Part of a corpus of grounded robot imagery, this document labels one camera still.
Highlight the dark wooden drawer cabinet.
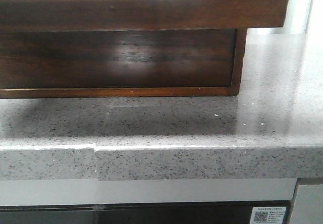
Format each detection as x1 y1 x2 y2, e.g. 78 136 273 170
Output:
0 28 248 99

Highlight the white QR code sticker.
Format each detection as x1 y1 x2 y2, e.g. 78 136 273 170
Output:
250 207 287 224

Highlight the white cabinet door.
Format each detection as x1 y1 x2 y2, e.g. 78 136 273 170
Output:
289 178 322 223

